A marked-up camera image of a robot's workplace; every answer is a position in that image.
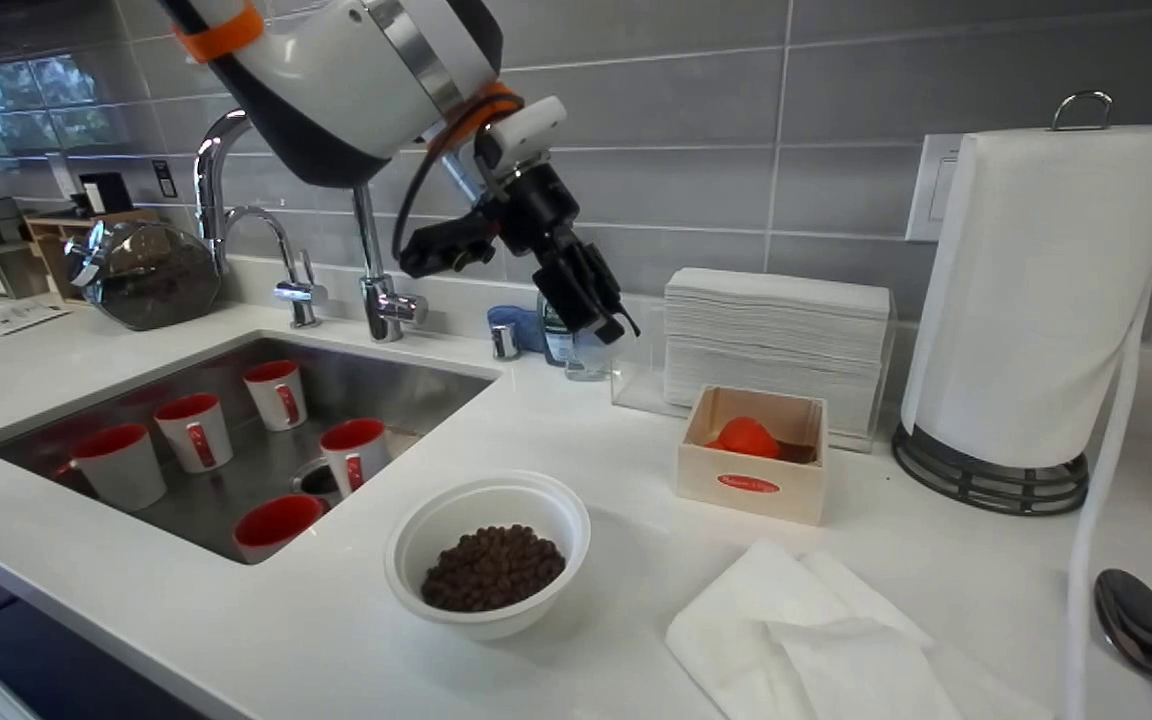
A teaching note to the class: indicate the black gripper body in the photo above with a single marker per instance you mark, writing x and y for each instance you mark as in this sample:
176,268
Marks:
536,214

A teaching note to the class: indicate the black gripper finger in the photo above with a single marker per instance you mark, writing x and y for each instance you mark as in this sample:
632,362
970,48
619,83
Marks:
604,284
569,297

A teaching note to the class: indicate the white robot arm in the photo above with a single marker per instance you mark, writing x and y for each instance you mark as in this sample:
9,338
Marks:
339,72

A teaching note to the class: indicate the red round object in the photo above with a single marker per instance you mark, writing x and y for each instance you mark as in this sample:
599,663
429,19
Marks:
748,437

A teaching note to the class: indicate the small wooden box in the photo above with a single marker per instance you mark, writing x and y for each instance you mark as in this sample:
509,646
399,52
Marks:
748,486

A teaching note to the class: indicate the clear dish soap bottle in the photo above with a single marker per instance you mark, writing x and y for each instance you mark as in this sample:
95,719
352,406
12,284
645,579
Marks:
582,353

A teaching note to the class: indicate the large chrome faucet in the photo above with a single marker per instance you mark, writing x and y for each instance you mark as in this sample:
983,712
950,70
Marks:
390,303

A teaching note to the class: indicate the white napkin stack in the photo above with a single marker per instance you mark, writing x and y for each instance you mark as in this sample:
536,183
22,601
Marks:
779,346

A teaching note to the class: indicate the stainless steel sink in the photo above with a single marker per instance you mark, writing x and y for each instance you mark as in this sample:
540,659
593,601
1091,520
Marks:
379,387

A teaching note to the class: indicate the white ceramic bowl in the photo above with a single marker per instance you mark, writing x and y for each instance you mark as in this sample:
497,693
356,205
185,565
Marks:
471,514

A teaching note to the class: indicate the small chrome faucet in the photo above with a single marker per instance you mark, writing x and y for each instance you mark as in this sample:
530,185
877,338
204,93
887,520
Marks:
296,294

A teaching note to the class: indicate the red and white cup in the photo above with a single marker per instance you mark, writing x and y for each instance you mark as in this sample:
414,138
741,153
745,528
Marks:
356,452
123,465
276,520
276,399
195,432

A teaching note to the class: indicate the coffee beans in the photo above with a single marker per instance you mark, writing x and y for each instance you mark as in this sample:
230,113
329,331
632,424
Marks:
491,565

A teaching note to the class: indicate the sink drain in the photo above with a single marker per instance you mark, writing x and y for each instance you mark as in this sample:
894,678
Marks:
316,483

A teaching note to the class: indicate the dark coffee bean bag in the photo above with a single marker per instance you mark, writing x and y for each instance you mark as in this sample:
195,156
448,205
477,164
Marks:
149,272

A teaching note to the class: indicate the white folded napkin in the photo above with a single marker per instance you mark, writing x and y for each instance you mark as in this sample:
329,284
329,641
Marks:
803,641

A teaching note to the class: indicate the white paper towel roll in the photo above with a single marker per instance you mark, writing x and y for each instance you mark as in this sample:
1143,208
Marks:
1041,294

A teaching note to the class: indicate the wooden shelf rack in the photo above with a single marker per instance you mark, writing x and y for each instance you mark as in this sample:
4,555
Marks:
60,245

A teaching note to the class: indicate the white paper sheet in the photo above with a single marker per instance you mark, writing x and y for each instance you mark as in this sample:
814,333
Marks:
9,317

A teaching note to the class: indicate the black metal spoon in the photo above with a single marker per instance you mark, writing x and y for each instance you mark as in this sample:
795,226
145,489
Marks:
1143,627

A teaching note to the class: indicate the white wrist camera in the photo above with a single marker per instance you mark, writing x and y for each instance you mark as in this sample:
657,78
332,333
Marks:
520,133

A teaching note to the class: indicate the white wall outlet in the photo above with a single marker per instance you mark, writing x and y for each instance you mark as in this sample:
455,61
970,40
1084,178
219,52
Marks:
933,185

